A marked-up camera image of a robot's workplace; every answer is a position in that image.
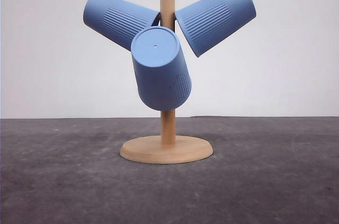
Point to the blue ribbed cup front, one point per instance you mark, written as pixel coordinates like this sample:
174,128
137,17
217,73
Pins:
161,69

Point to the blue ribbed cup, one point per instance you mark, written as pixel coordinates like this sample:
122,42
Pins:
161,69
207,22
119,20

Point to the wooden cup tree stand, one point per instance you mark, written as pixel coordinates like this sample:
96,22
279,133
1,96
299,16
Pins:
167,148

